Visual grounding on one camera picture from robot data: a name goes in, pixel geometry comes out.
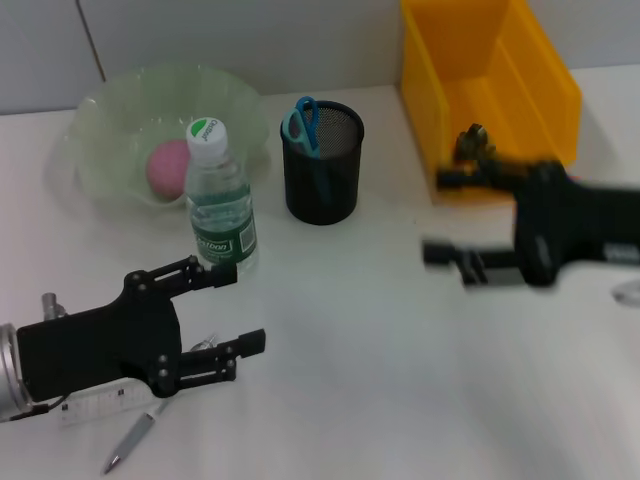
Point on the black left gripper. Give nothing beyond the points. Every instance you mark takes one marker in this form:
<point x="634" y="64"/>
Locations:
<point x="100" y="345"/>

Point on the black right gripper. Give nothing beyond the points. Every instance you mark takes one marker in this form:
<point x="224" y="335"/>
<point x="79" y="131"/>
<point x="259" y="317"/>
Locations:
<point x="565" y="225"/>

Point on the clear green-label water bottle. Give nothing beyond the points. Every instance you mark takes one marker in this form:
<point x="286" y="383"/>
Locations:
<point x="220" y="200"/>

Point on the transparent plastic ruler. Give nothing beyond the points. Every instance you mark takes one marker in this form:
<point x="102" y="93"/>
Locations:
<point x="100" y="405"/>

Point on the pink toy peach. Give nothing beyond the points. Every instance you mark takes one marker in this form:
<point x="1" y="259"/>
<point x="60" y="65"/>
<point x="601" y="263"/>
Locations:
<point x="167" y="170"/>

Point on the blue and teal scissors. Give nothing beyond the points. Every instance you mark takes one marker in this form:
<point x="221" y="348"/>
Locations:
<point x="307" y="140"/>

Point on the black mesh pen holder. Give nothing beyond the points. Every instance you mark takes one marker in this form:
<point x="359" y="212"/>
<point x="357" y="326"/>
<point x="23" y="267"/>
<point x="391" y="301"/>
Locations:
<point x="345" y="200"/>

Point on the silver retractable pen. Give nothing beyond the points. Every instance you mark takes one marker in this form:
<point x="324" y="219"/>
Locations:
<point x="132" y="440"/>

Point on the translucent green fruit plate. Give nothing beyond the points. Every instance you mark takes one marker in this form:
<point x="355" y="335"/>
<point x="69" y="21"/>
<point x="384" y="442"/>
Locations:
<point x="125" y="100"/>

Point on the yellow plastic storage bin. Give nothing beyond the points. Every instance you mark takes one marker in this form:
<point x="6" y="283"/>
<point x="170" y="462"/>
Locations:
<point x="500" y="75"/>

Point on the silver plug connector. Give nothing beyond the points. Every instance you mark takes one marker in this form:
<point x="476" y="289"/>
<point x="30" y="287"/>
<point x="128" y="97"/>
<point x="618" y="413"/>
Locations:
<point x="52" y="306"/>

